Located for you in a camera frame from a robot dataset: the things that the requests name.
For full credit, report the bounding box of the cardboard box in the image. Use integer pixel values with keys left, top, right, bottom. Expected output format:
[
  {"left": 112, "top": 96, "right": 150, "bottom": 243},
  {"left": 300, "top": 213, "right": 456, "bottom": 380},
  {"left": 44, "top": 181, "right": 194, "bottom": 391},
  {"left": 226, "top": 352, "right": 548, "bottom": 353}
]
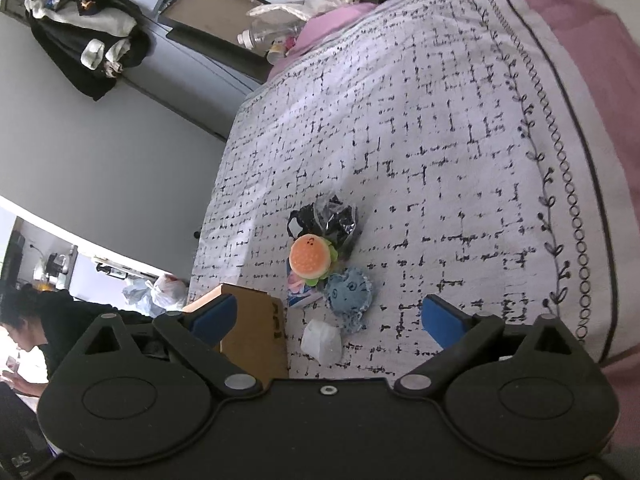
[{"left": 182, "top": 282, "right": 290, "bottom": 386}]

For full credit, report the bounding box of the white tissue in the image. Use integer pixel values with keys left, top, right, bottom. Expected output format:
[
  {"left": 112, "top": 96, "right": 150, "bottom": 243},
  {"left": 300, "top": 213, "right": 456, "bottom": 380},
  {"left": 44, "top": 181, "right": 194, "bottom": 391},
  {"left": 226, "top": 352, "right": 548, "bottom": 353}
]
[{"left": 301, "top": 319, "right": 343, "bottom": 361}]

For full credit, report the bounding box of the pale blue plastic bag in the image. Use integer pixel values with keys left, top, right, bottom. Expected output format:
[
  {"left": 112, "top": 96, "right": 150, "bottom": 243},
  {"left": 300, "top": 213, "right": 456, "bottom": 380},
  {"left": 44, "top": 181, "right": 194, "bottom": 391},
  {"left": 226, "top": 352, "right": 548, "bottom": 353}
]
[{"left": 122, "top": 280, "right": 156, "bottom": 318}]

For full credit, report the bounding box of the blue tissue pack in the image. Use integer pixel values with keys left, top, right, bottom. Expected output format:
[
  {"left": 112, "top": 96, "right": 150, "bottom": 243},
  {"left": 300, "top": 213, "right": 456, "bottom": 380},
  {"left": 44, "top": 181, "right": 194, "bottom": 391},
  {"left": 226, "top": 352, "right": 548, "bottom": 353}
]
[{"left": 286, "top": 272, "right": 326, "bottom": 308}]

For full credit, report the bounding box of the brown board with dark frame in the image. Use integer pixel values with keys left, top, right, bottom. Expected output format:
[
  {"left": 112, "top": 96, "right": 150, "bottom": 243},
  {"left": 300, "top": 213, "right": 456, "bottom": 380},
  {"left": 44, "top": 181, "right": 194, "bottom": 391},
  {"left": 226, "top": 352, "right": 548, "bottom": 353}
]
[{"left": 157, "top": 0, "right": 273, "bottom": 68}]

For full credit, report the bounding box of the white black-patterned blanket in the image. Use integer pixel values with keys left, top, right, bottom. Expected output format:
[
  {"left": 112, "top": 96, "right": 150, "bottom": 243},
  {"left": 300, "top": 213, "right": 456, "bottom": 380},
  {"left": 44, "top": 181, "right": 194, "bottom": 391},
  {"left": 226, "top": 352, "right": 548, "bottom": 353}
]
[{"left": 192, "top": 0, "right": 640, "bottom": 381}]

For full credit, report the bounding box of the clear bag with dark item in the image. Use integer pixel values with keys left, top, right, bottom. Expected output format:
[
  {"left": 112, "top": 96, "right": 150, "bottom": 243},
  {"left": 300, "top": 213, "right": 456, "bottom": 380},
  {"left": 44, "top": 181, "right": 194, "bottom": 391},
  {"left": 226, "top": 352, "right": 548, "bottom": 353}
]
[{"left": 312, "top": 195, "right": 361, "bottom": 261}]

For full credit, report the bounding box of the pile of dark clothes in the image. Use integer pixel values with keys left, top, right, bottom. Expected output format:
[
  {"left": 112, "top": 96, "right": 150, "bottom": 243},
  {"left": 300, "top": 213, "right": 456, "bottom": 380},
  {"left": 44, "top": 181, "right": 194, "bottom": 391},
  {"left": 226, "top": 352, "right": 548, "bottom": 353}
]
[{"left": 25, "top": 0, "right": 151, "bottom": 102}]

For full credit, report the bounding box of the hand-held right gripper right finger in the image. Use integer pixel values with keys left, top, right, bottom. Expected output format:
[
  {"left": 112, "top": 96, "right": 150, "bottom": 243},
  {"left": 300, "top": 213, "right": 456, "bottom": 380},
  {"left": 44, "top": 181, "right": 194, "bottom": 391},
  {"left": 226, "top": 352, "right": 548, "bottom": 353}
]
[{"left": 395, "top": 295, "right": 586, "bottom": 398}]

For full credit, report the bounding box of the clear plastic bottle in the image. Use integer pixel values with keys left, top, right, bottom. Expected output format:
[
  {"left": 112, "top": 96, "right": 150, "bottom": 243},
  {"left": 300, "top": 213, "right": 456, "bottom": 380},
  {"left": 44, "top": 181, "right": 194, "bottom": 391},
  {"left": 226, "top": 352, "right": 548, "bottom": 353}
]
[{"left": 236, "top": 17, "right": 301, "bottom": 51}]

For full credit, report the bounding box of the grey wardrobe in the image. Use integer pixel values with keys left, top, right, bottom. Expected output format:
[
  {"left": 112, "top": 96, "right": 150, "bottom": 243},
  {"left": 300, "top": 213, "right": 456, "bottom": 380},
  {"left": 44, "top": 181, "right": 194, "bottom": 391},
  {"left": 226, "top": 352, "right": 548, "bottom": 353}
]
[{"left": 97, "top": 0, "right": 263, "bottom": 143}]

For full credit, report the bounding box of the light blue frilled plush toy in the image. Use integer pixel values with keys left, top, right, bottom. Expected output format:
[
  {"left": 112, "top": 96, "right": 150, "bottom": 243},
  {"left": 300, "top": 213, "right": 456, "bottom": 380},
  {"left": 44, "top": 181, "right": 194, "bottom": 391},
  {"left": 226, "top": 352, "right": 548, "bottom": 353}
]
[{"left": 322, "top": 269, "right": 373, "bottom": 333}]

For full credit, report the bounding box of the white plastic bag red print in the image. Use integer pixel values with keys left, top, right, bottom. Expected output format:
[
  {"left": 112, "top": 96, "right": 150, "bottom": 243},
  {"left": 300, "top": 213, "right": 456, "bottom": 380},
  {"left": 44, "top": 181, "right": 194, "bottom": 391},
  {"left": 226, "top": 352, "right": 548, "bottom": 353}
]
[{"left": 150, "top": 274, "right": 188, "bottom": 311}]

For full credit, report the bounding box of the burger plush toy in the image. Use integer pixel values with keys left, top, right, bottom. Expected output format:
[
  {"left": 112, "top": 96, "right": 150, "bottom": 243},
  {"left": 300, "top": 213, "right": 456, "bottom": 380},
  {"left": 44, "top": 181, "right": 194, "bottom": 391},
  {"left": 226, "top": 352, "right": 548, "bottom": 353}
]
[{"left": 289, "top": 235, "right": 337, "bottom": 286}]

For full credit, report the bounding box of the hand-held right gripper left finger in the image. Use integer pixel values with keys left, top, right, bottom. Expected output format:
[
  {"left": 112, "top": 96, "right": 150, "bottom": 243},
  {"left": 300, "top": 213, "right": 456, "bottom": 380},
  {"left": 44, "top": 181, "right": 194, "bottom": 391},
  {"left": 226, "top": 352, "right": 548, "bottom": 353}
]
[{"left": 82, "top": 292, "right": 263, "bottom": 398}]

